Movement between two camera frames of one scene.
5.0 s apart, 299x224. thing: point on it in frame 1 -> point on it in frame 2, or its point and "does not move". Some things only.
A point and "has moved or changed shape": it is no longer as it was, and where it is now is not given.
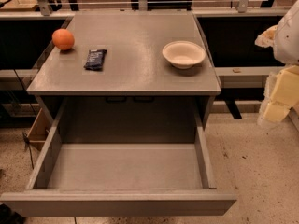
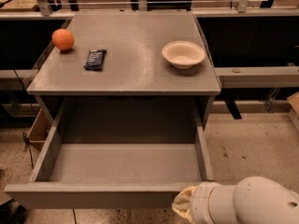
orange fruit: [63, 39] does not move
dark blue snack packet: [95, 60] does not move
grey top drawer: [120, 171] has moved or changed shape
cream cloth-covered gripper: [288, 39] -> [199, 203]
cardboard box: [39, 130] does not move
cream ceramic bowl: [183, 54] does not move
